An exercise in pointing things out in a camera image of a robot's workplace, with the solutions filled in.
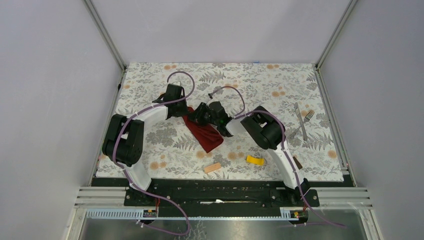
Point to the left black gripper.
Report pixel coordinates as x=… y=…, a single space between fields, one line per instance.
x=184 y=112

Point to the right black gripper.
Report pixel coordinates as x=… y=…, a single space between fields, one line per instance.
x=197 y=114

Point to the dark red cloth napkin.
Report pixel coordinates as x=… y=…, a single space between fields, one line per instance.
x=208 y=137

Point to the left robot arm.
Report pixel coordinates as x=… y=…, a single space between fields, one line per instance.
x=124 y=139

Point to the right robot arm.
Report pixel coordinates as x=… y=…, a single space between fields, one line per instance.
x=267 y=131

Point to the floral patterned table mat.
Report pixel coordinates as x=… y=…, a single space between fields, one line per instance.
x=170 y=149

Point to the light wooden block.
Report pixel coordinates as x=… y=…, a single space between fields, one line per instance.
x=212 y=168

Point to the yellow block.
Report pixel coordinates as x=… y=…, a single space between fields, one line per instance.
x=256 y=161

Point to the silver table knife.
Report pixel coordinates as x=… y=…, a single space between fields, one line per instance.
x=302 y=126

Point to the dark brown block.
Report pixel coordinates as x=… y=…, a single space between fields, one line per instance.
x=298 y=164

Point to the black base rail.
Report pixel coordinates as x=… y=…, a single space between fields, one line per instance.
x=213 y=198

